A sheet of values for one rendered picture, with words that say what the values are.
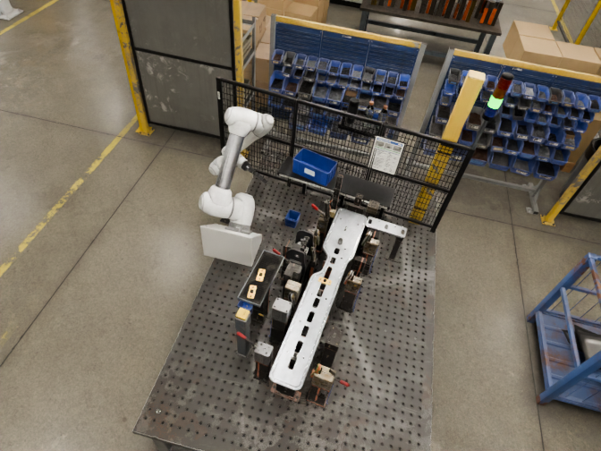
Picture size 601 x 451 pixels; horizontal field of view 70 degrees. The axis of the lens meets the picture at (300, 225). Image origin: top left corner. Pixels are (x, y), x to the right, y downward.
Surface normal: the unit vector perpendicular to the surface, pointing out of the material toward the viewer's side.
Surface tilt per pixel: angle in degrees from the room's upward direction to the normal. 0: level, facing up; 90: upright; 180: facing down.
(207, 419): 0
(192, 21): 91
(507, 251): 0
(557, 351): 0
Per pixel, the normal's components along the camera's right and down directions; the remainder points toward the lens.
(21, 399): 0.08, -0.66
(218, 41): -0.22, 0.73
